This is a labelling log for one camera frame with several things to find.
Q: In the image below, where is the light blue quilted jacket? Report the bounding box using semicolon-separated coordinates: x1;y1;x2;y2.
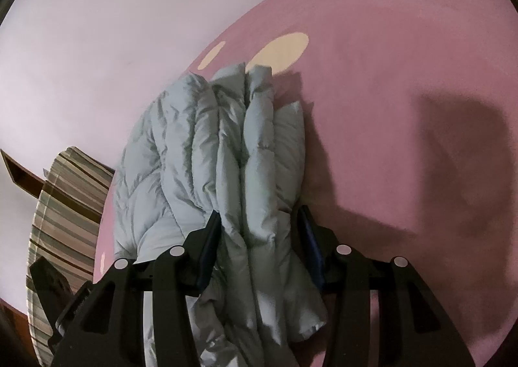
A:
112;64;328;366

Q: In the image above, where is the striped fabric headboard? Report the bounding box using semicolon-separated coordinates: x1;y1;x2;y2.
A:
24;145;117;365

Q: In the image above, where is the brown wooden door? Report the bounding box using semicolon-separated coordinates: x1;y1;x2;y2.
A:
1;149;45;199

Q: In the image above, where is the pink polka dot bedspread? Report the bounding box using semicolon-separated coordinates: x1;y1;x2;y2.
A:
113;0;517;366

